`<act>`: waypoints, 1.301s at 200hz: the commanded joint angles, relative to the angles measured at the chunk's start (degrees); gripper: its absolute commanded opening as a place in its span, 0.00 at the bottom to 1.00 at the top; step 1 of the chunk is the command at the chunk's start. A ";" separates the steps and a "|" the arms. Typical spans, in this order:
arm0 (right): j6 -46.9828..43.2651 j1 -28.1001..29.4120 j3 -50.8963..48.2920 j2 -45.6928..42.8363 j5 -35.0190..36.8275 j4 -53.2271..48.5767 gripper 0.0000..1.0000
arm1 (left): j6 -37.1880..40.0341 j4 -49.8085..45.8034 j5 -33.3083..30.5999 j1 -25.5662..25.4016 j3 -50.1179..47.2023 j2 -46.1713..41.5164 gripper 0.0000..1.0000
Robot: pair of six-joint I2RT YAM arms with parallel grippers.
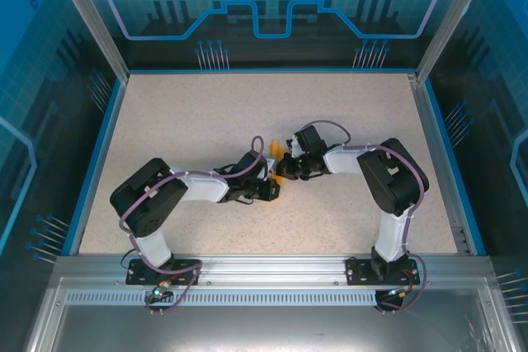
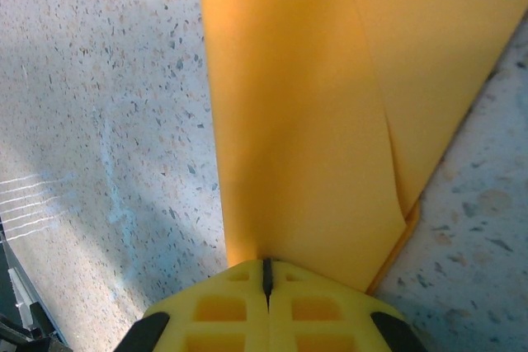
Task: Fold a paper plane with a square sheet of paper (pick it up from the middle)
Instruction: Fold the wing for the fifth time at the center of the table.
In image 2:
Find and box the orange square paper sheet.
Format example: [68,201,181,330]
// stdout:
[196,0,528,293]

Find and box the aluminium side rail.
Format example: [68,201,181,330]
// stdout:
[0,236,69,352]

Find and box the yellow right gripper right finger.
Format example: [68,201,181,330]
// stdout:
[267,259,430,352]

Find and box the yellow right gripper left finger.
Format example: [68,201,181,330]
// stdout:
[118,259,270,352]

